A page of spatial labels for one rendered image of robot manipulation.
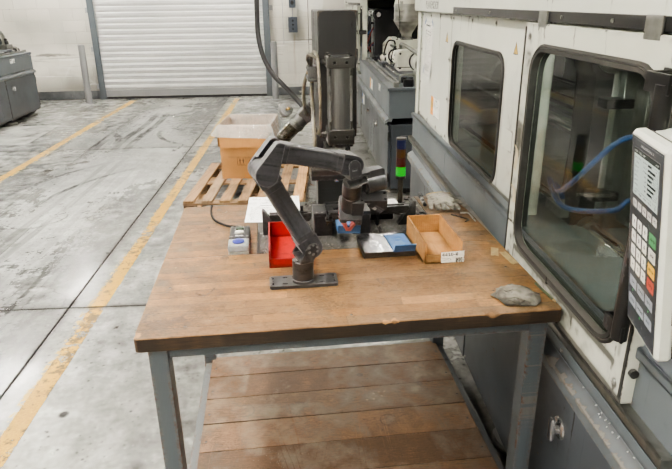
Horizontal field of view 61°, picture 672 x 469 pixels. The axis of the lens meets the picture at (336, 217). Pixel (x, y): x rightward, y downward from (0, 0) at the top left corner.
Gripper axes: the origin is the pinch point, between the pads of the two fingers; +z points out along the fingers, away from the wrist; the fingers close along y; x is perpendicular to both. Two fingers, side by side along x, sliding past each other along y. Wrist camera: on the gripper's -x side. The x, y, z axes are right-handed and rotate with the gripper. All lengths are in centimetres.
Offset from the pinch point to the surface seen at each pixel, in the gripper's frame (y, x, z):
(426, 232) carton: 15.2, -29.7, 18.4
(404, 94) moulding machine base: 293, -72, 149
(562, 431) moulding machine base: -54, -60, 26
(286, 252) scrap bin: 2.2, 19.4, 14.4
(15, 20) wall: 859, 528, 395
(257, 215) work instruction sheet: 35, 32, 31
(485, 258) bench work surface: -4.6, -44.4, 8.7
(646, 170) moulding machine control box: -49, -44, -69
